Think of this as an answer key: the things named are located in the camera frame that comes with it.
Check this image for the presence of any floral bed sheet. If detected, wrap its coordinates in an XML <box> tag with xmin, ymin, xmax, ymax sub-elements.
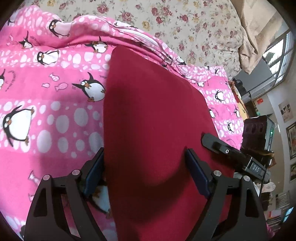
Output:
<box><xmin>22</xmin><ymin>0</ymin><xmax>243</xmax><ymax>78</ymax></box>

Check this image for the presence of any dark red garment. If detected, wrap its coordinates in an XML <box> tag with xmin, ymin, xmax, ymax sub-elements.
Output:
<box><xmin>103</xmin><ymin>46</ymin><xmax>233</xmax><ymax>240</ymax></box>

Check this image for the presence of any pink penguin blanket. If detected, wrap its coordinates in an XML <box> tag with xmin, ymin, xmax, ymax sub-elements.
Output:
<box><xmin>1</xmin><ymin>6</ymin><xmax>243</xmax><ymax>239</ymax></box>

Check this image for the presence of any black camera box green light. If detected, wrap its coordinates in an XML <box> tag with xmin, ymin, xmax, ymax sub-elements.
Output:
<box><xmin>240</xmin><ymin>115</ymin><xmax>275</xmax><ymax>154</ymax></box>

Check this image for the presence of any black cable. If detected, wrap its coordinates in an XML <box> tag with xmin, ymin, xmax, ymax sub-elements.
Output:
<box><xmin>259</xmin><ymin>150</ymin><xmax>276</xmax><ymax>197</ymax></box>

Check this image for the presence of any window with bars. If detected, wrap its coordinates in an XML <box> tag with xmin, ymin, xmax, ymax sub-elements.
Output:
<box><xmin>262</xmin><ymin>31</ymin><xmax>295</xmax><ymax>87</ymax></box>

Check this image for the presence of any beige pillow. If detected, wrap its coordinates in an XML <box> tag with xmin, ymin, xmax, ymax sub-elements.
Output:
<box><xmin>231</xmin><ymin>0</ymin><xmax>283</xmax><ymax>74</ymax></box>

